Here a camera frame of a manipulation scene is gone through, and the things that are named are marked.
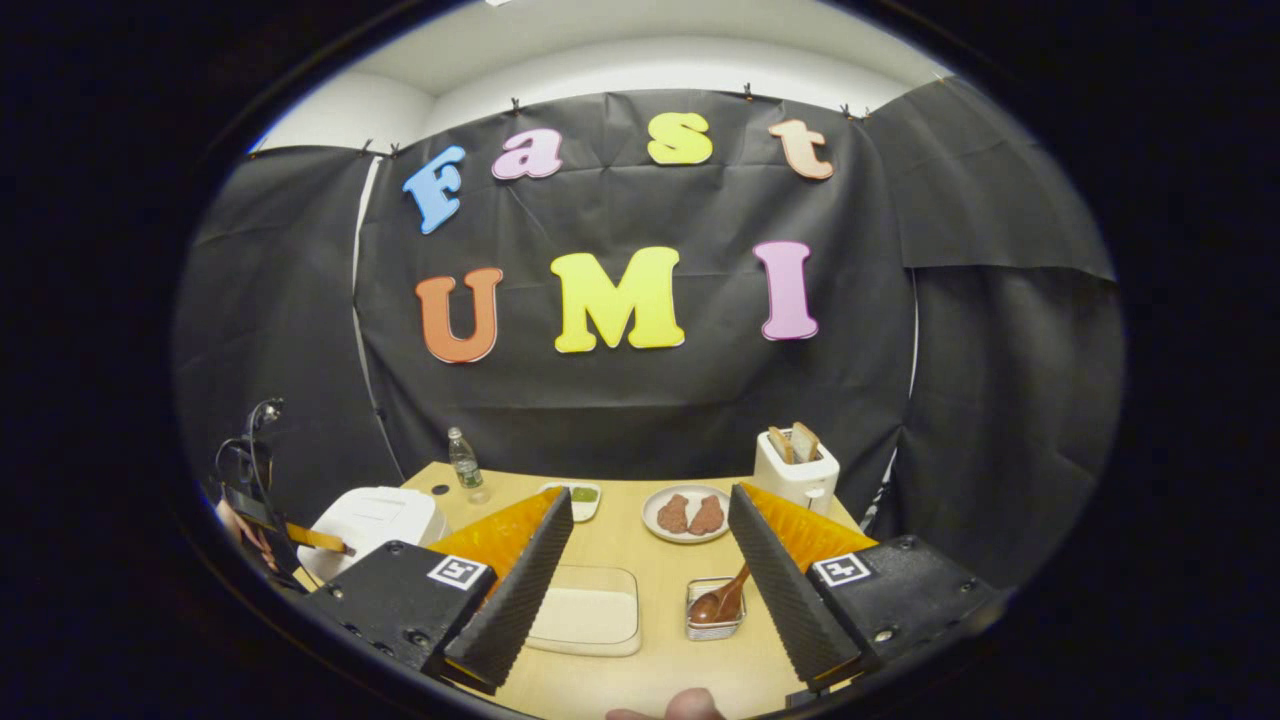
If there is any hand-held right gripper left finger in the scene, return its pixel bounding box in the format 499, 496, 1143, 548
300, 487, 576, 696

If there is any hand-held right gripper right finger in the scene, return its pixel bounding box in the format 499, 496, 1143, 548
727, 483, 1006, 693

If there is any white rice cooker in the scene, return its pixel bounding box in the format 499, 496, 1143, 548
297, 487, 451, 586

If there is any white round plate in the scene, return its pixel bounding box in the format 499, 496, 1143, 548
641, 485, 733, 544

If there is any white toaster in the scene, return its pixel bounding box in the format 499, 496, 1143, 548
752, 428, 841, 516

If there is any white divided bean dish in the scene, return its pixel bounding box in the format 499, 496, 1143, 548
540, 482, 603, 523

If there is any clear plastic water bottle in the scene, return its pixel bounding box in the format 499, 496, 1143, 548
447, 427, 491, 504

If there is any black backdrop cloth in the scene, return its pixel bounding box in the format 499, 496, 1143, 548
175, 78, 1126, 591

